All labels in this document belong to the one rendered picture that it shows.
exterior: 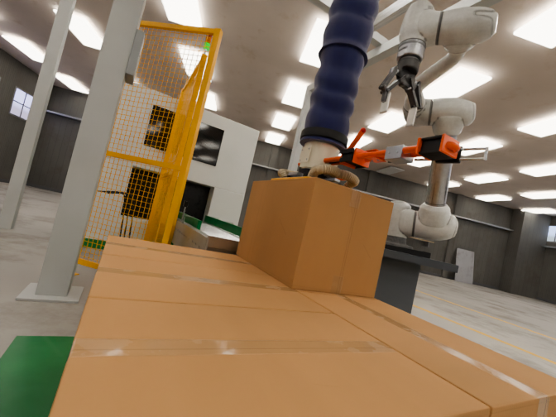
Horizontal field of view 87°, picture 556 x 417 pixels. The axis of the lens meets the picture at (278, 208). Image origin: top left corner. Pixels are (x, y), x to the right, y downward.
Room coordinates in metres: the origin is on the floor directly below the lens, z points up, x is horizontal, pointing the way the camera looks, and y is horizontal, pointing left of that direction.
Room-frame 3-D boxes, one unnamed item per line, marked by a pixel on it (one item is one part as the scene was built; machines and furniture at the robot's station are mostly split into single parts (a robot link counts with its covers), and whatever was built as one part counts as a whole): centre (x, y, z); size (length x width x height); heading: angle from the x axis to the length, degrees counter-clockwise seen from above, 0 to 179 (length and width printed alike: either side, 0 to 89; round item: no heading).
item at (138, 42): (1.93, 1.17, 1.62); 0.20 x 0.05 x 0.30; 28
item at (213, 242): (1.70, 0.01, 0.58); 0.70 x 0.03 x 0.06; 118
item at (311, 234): (1.37, -0.15, 0.74); 0.60 x 0.40 x 0.40; 27
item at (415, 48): (1.01, -0.34, 1.44); 0.09 x 0.09 x 0.06
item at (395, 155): (0.96, -0.36, 1.07); 0.07 x 0.07 x 0.04; 28
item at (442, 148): (0.84, -0.41, 1.07); 0.08 x 0.07 x 0.05; 28
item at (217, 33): (2.25, 1.12, 1.05); 0.87 x 0.10 x 2.10; 80
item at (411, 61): (1.01, -0.34, 1.37); 0.08 x 0.07 x 0.09; 117
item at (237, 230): (3.17, 0.49, 0.60); 1.60 x 0.11 x 0.09; 28
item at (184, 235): (2.58, 0.85, 0.50); 2.31 x 0.05 x 0.19; 28
